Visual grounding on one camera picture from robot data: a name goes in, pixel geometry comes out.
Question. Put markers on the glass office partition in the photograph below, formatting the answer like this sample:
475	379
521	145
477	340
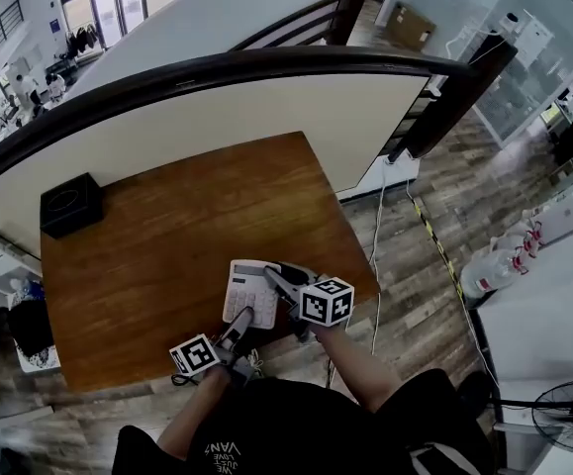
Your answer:
528	67

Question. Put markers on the person's right forearm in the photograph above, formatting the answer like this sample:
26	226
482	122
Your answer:
355	364

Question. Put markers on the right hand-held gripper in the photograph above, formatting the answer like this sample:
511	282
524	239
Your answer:
325	305

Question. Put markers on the clear water jug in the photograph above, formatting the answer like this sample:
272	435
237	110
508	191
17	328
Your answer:
508	246
484	275
531	223

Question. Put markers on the white calculator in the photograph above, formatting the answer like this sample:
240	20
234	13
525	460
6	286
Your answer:
246	295

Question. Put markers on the white partition panel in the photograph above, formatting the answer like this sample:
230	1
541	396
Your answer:
207	13

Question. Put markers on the cream partition panel black rail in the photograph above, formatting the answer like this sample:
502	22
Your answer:
266	107

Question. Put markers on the brown cardboard box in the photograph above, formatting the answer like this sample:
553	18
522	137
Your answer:
410	27

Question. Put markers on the dark hanging coats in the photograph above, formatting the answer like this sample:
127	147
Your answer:
83	40

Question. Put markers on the yellow black floor tape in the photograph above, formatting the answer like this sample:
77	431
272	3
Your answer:
437	243

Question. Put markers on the person's black t-shirt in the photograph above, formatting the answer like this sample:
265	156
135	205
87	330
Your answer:
291	428

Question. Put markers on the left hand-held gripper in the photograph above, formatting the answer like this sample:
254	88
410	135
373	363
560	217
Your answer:
197	356

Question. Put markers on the person's left forearm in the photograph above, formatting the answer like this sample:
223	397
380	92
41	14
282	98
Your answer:
192	413

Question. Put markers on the dark wooden post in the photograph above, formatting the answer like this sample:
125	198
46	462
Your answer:
464	97
355	3

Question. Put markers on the person's white shoe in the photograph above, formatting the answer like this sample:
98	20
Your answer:
255	360

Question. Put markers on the black waste bin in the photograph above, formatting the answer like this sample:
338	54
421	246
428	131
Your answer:
31	329

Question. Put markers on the white cabinet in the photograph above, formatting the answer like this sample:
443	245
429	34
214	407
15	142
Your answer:
570	216

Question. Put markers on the black square box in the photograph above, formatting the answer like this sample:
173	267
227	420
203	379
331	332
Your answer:
70	206

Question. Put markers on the white table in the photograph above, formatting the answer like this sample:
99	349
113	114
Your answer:
548	324

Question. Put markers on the glass entrance door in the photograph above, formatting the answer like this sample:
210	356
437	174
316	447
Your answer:
108	13

